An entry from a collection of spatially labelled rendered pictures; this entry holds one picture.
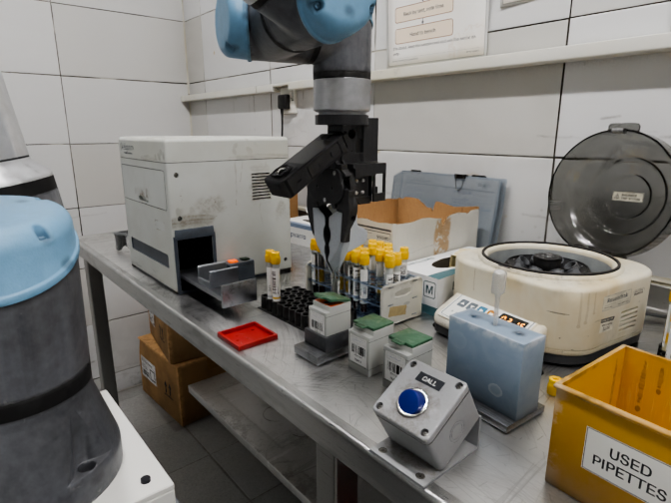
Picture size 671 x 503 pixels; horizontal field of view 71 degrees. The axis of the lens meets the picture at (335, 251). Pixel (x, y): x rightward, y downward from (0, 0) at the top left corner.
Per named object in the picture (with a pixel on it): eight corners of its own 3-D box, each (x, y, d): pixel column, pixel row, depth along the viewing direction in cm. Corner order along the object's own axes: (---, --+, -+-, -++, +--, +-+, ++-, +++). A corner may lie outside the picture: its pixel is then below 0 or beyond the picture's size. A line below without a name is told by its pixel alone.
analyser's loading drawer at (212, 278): (175, 279, 95) (173, 255, 94) (206, 273, 100) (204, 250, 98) (223, 308, 80) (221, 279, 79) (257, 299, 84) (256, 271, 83)
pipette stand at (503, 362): (435, 393, 58) (440, 317, 56) (473, 376, 62) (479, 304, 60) (505, 435, 50) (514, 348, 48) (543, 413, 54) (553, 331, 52)
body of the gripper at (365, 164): (386, 206, 66) (389, 115, 63) (339, 212, 60) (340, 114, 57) (349, 200, 71) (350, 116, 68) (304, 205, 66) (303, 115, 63)
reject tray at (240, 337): (217, 336, 74) (217, 331, 74) (255, 325, 78) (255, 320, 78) (239, 351, 69) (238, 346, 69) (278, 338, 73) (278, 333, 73)
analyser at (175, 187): (130, 264, 113) (116, 136, 106) (233, 248, 131) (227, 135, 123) (183, 298, 91) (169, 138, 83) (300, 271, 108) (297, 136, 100)
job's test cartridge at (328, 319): (309, 341, 69) (308, 300, 68) (334, 332, 72) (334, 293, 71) (326, 351, 66) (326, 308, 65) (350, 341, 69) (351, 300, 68)
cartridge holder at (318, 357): (294, 353, 69) (294, 330, 68) (340, 336, 74) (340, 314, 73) (317, 366, 65) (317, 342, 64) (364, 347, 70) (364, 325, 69)
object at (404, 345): (381, 385, 60) (383, 336, 58) (406, 373, 63) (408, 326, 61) (405, 398, 57) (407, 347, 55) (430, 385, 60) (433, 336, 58)
